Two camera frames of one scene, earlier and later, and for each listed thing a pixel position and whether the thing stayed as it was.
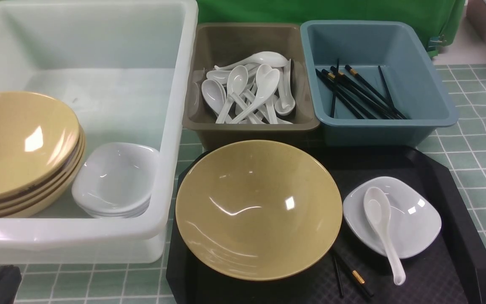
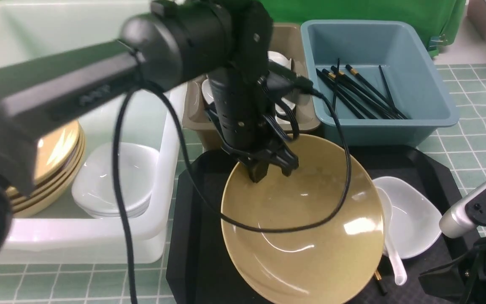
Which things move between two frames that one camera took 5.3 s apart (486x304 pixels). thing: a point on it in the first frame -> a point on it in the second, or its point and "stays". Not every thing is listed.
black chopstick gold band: [357, 276] -> [381, 286]
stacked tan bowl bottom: [30, 212] stays
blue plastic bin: [371, 84] stays
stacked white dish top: [115, 180] stays
